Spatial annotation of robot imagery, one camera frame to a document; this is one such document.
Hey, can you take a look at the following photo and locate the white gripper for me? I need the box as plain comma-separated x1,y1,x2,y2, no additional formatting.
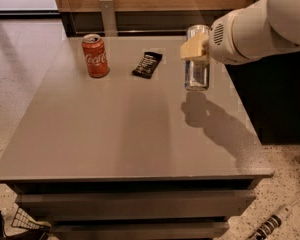
180,10,245,65

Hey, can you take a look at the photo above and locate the silver redbull can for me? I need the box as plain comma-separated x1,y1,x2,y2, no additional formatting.
185,25,210,91

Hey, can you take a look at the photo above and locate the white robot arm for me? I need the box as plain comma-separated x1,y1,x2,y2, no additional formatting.
180,0,300,65

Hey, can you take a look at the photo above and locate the red coca-cola can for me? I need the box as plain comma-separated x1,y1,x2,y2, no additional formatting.
81,34,109,78

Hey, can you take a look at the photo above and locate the black snack bar wrapper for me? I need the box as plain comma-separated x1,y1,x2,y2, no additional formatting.
131,52,163,79

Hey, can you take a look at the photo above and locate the grey drawer cabinet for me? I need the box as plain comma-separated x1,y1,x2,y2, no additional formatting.
0,37,273,240

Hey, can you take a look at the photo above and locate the left metal bracket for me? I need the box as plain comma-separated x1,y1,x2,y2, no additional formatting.
99,0,118,37

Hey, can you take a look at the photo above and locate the white power strip cable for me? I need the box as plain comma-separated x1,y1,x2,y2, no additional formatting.
248,187,300,240

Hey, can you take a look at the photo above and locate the black wire basket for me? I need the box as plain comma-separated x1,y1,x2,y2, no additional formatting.
11,208,51,231

